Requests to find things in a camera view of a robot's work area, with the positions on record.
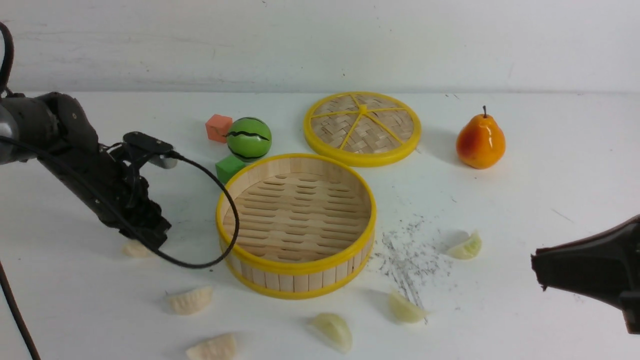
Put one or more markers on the woven bamboo steamer lid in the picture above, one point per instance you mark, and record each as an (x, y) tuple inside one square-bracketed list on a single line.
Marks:
[(362, 128)]

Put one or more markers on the orange toy pear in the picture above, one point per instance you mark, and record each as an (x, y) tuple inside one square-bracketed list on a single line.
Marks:
[(481, 143)]

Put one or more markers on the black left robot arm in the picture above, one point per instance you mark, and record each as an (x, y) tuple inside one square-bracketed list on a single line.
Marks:
[(57, 124)]

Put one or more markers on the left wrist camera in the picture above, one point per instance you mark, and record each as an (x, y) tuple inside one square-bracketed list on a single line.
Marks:
[(141, 149)]

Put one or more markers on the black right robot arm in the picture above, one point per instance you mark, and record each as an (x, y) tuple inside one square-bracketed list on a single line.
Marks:
[(604, 266)]

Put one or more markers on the green watermelon toy ball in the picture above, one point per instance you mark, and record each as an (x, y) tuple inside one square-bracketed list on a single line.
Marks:
[(249, 139)]

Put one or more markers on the green foam cube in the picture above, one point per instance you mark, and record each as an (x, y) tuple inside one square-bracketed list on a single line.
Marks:
[(228, 167)]

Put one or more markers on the bamboo steamer tray yellow rim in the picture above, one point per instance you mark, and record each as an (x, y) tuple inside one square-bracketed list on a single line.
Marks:
[(306, 225)]

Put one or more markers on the white dumpling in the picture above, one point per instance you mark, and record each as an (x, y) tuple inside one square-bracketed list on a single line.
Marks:
[(135, 249), (221, 347), (190, 302)]

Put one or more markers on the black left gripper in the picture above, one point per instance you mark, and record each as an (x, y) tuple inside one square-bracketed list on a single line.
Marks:
[(110, 177)]

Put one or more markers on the pale green dumpling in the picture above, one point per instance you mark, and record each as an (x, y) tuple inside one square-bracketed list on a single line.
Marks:
[(467, 250), (333, 330), (404, 310)]

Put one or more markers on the orange foam cube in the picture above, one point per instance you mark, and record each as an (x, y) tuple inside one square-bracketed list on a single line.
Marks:
[(217, 128)]

